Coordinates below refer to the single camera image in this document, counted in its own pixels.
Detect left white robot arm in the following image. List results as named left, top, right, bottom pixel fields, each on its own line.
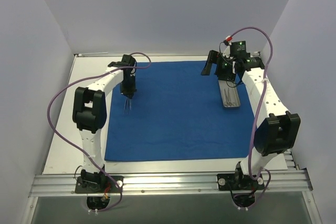
left=72, top=55, right=137, bottom=192

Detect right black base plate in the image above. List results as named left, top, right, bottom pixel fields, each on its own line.
left=216, top=173, right=265, bottom=191

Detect steel tweezers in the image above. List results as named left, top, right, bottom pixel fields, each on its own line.
left=123, top=97, right=130, bottom=114
left=128, top=98, right=132, bottom=113

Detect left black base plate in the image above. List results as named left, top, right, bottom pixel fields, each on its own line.
left=75, top=169, right=124, bottom=194

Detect blue surgical cloth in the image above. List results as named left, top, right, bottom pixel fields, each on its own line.
left=104, top=61, right=254, bottom=162

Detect metal instrument tray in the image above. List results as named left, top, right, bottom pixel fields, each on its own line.
left=218, top=80, right=240, bottom=109

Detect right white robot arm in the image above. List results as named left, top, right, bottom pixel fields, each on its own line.
left=201, top=41, right=301, bottom=189

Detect front aluminium rail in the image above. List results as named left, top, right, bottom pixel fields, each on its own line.
left=29, top=169, right=313, bottom=197

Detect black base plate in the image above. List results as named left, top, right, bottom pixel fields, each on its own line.
left=216, top=173, right=265, bottom=191
left=75, top=169, right=124, bottom=194

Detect surgical scissors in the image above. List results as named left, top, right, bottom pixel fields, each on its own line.
left=224, top=89, right=235, bottom=107

